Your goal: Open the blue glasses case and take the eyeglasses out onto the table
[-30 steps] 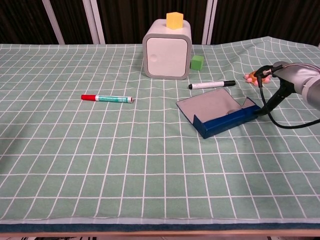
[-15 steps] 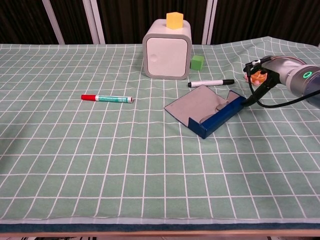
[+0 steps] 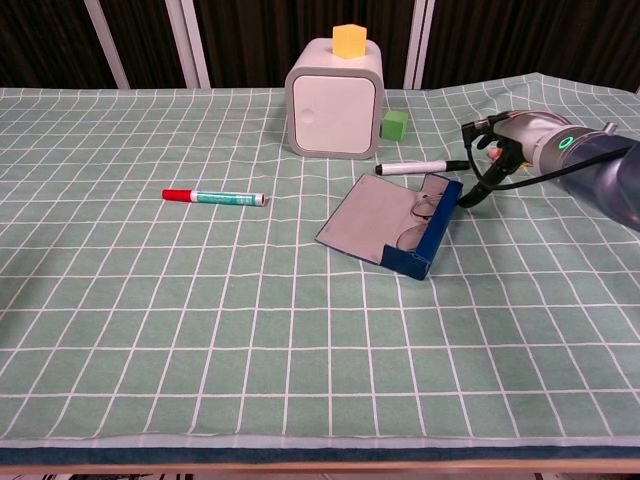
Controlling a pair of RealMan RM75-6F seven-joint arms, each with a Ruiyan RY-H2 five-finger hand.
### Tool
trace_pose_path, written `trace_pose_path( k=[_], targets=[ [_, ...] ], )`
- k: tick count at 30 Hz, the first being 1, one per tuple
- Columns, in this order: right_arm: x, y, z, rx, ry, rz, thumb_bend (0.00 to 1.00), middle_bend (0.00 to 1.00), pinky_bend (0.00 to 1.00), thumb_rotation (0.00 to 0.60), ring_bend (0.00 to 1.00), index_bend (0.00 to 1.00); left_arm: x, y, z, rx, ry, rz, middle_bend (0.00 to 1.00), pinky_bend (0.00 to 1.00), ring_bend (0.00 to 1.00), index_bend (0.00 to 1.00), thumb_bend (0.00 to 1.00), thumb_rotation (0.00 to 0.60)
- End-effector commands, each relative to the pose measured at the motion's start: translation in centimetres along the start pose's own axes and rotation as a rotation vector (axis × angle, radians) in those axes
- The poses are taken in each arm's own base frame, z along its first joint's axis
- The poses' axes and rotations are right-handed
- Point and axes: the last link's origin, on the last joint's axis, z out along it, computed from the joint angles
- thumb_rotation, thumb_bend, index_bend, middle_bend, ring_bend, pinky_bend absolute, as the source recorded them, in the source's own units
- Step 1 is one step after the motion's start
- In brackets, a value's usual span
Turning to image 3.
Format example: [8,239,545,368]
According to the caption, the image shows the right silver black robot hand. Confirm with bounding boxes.
[458,109,571,209]

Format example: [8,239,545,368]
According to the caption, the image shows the metal-framed eyeglasses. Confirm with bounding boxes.
[397,192,446,251]

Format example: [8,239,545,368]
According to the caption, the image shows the blue glasses case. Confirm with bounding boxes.
[313,172,465,281]

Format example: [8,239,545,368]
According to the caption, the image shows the white marker black cap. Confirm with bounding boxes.
[375,159,471,177]

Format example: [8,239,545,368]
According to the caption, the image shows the green cube block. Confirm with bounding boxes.
[379,109,410,141]

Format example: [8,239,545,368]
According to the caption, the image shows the white cube cabinet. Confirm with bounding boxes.
[284,38,385,161]

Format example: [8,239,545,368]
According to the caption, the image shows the yellow cube block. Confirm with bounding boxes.
[332,23,369,59]

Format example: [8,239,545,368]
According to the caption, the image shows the dark pleated curtain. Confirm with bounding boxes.
[0,0,640,94]

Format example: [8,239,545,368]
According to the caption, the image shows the green marker red cap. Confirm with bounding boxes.
[161,188,267,208]

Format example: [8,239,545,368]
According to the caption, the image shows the green white checkered tablecloth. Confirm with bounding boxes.
[0,71,640,450]

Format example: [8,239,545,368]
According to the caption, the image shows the dark blue table underlay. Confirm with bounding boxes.
[0,446,640,466]

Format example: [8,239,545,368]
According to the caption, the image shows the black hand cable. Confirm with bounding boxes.
[460,119,640,191]

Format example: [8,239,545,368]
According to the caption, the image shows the white frame post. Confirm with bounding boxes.
[83,0,131,90]
[403,0,436,90]
[164,0,211,90]

